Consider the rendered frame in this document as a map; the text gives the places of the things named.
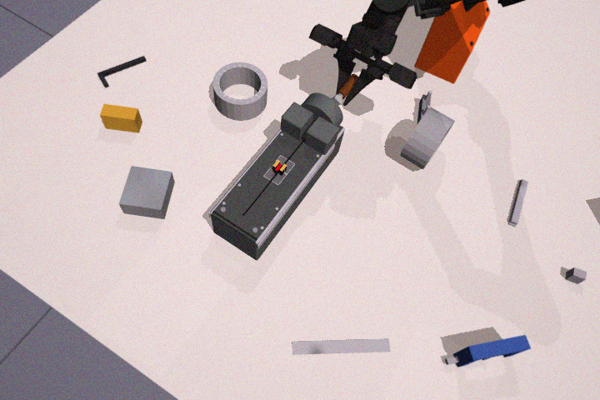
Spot black l-shaped bar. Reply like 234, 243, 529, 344
98, 56, 147, 88

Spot grey hollow cylinder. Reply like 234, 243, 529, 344
400, 107, 455, 169
212, 62, 268, 121

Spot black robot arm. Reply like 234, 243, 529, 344
345, 0, 525, 58

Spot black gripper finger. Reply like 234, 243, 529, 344
343, 69, 383, 106
333, 54, 356, 95

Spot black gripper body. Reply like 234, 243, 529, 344
309, 8, 417, 89

